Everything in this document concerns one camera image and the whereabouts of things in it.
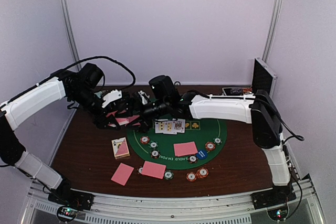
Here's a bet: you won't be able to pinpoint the red card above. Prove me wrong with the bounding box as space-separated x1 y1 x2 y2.
142 161 166 179
111 163 134 186
173 141 198 157

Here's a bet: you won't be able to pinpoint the aluminium frame post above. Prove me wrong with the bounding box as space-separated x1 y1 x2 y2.
60 0 80 63
262 0 283 63

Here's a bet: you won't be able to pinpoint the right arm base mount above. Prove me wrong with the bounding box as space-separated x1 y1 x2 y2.
251 188 297 209

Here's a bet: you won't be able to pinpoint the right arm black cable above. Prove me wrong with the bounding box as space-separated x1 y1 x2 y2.
257 97 305 143

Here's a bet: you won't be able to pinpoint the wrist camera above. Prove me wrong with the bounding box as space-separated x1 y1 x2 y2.
102 89 130 110
138 90 151 105

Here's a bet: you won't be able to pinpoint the orange chip stack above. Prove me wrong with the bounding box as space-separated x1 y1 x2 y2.
196 167 209 179

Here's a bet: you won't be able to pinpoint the round green poker mat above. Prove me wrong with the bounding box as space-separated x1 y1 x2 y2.
127 119 227 170

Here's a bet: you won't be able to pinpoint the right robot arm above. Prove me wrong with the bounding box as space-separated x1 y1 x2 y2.
110 75 290 204

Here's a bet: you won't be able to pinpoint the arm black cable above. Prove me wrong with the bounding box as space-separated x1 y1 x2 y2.
257 97 305 143
5 56 137 96

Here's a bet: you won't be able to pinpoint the black chips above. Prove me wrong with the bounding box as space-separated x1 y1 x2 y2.
151 150 160 159
188 155 198 164

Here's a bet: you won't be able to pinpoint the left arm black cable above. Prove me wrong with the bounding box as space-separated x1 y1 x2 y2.
5 56 137 96

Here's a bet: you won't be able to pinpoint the jack of diamonds card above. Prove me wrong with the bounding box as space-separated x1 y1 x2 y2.
173 119 185 134

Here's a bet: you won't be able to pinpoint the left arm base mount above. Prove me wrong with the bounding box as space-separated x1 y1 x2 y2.
48 189 94 211

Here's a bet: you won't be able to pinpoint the right aluminium frame post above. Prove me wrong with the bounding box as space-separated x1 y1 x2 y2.
262 0 283 63

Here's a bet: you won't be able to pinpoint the left aluminium frame post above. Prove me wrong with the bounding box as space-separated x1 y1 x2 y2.
60 0 80 63

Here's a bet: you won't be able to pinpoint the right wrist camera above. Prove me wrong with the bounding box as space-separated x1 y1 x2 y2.
138 90 151 105

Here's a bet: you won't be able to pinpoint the red chips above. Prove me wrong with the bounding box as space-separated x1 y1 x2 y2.
205 142 216 151
140 136 150 144
186 172 197 182

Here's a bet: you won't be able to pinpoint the three of spades card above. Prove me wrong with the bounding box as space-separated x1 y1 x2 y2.
155 121 166 134

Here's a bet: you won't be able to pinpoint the black white chip stack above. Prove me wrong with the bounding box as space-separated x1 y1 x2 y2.
137 167 143 175

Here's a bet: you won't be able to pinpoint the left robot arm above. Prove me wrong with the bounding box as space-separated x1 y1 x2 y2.
1 63 122 205

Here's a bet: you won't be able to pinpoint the aluminium poker chip case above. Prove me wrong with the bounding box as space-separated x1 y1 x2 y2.
222 57 278 96

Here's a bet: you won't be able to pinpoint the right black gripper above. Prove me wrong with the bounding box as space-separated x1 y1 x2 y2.
114 98 169 132

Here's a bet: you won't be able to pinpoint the aluminium front rail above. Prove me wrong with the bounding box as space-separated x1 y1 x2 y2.
18 179 327 223

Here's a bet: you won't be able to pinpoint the red playing card deck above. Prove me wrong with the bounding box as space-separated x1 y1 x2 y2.
107 112 139 127

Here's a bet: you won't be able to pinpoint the blue small blind button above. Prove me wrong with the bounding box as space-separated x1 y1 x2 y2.
196 150 208 160

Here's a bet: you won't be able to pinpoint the seven of diamonds card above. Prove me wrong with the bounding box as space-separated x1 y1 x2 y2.
163 121 177 135

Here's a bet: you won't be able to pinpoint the playing card box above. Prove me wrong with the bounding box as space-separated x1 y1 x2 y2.
111 137 130 159

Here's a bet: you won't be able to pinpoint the green chips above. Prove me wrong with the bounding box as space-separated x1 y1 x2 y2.
213 137 222 145
149 141 158 149

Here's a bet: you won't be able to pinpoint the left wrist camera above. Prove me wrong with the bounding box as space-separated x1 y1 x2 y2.
102 89 130 110

